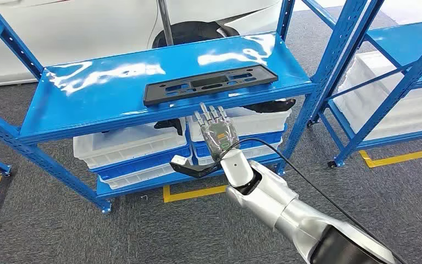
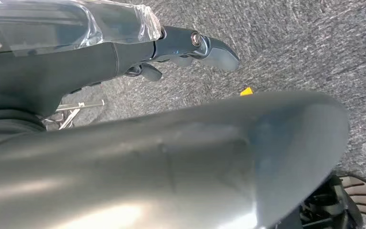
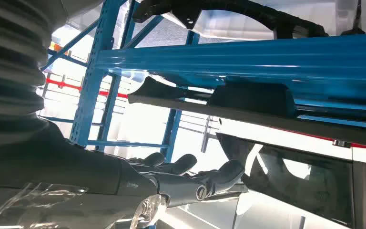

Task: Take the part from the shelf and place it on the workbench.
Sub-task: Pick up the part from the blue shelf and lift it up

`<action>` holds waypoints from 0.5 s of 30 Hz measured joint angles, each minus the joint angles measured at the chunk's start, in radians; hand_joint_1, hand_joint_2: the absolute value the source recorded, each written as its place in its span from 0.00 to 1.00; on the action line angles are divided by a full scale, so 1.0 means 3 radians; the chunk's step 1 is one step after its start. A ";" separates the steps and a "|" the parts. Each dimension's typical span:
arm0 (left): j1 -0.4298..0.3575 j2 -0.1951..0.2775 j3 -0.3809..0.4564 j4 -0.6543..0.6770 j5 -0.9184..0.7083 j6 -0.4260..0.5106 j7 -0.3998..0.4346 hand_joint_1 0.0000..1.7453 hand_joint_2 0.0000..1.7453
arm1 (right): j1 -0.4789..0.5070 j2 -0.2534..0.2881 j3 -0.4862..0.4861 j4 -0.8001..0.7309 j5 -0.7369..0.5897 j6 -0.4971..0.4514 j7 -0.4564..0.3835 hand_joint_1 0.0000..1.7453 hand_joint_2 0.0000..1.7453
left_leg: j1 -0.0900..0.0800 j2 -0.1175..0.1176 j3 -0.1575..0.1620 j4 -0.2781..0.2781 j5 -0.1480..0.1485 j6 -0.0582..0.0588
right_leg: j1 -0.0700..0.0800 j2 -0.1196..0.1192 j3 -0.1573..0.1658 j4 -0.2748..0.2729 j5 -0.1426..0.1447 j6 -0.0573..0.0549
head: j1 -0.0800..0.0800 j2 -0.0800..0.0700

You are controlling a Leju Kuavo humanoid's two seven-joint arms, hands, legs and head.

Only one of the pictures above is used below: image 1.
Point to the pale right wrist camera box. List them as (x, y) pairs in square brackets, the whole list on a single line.
[(179, 160)]

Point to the black car wheel arch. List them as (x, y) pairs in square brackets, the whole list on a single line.
[(192, 32)]

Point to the white car body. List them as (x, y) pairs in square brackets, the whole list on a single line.
[(69, 32)]

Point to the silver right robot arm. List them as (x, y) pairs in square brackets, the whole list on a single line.
[(287, 207)]

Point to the grey metal pole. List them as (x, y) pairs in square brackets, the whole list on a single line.
[(165, 22)]

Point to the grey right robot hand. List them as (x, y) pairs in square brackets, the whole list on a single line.
[(220, 136)]

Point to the black plastic mounting plate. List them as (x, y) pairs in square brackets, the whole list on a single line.
[(152, 95)]

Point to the black camera bracket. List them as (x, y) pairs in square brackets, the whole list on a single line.
[(196, 171)]

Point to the large white plastic crate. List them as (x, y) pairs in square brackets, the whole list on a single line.
[(378, 102)]

